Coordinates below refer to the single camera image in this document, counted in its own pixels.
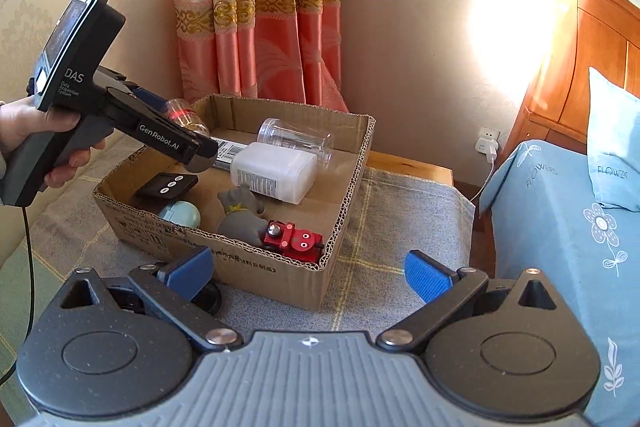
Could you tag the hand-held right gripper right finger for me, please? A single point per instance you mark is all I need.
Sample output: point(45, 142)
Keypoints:
point(425, 274)

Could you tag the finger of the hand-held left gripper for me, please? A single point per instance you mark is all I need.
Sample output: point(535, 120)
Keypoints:
point(147, 97)
point(202, 154)

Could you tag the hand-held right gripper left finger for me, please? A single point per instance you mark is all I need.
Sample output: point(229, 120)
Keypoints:
point(192, 269)

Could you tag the clear bottle with red band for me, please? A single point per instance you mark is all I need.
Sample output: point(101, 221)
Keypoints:
point(182, 114)

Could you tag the grey plush toy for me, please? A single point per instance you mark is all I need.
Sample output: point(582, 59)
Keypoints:
point(240, 217)

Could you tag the brown cardboard box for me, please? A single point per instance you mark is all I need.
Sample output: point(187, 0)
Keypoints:
point(280, 272)

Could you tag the person's left hand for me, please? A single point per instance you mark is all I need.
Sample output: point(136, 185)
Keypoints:
point(30, 122)

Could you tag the clear plastic case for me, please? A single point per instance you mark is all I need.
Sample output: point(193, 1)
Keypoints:
point(227, 152)

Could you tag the black round lid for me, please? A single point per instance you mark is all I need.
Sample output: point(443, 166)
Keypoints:
point(212, 299)

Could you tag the black remote control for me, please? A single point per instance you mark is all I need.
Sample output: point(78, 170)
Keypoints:
point(167, 186)

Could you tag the pale green ball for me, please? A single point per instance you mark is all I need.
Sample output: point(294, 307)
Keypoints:
point(180, 213)

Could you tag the grey woven cloth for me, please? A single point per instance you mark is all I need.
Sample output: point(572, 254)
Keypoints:
point(400, 217)

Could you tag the white plastic bottle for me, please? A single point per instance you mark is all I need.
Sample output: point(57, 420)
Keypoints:
point(280, 172)

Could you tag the clear plastic cup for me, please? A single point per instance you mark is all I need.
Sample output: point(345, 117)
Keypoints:
point(295, 139)

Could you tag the red toy robot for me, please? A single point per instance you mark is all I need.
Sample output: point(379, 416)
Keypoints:
point(300, 241)

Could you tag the blue flowered bed sheet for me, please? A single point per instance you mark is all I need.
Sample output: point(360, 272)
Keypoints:
point(545, 257)

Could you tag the white charger plug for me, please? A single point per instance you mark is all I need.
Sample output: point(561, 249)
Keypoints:
point(492, 152)

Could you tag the pink patterned curtain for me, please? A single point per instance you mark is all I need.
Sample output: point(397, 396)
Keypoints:
point(260, 7)

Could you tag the blue flowered pillow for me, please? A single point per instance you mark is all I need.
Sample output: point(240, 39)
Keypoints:
point(615, 142)

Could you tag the wooden headboard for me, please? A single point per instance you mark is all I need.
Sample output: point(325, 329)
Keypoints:
point(565, 72)

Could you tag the white wall socket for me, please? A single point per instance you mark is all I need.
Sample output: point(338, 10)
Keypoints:
point(486, 134)

